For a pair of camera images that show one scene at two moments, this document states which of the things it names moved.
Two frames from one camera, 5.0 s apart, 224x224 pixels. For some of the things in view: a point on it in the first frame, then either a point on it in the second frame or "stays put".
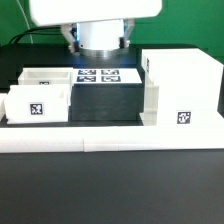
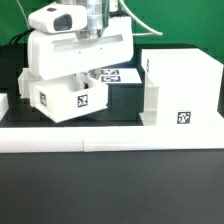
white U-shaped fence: x=195 y=135 stays put
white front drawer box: x=38 y=104 → x=63 y=98
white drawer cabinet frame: x=182 y=87 stays put
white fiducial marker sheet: x=106 y=76 stays put
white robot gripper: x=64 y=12 → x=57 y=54
